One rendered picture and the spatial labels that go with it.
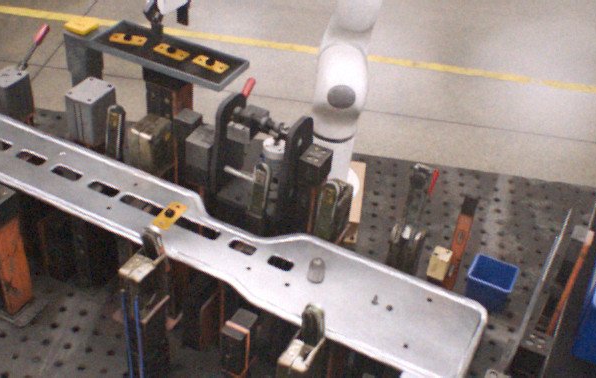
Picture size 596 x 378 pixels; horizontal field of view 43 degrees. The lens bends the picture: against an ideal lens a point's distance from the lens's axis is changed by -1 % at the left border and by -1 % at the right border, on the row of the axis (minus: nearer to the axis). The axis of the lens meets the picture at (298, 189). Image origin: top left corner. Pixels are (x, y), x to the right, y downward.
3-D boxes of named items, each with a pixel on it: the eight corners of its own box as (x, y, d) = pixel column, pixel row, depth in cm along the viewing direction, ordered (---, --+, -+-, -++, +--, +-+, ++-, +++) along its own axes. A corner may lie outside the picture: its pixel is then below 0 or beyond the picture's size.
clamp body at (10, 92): (0, 194, 204) (-24, 79, 182) (29, 173, 213) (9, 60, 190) (27, 206, 201) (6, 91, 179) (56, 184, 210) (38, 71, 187)
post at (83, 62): (77, 172, 214) (60, 32, 187) (95, 159, 220) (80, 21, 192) (99, 181, 212) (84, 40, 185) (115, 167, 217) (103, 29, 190)
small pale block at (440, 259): (399, 373, 168) (430, 255, 145) (405, 363, 171) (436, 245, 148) (414, 380, 167) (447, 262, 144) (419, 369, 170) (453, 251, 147)
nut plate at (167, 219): (165, 230, 154) (165, 226, 154) (150, 223, 156) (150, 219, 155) (188, 208, 160) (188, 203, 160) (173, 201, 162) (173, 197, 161)
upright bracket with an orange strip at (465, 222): (416, 365, 170) (464, 195, 139) (418, 361, 171) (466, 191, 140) (428, 371, 169) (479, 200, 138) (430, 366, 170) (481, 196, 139)
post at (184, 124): (176, 246, 194) (172, 116, 169) (187, 235, 198) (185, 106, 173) (192, 253, 193) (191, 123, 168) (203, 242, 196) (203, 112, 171)
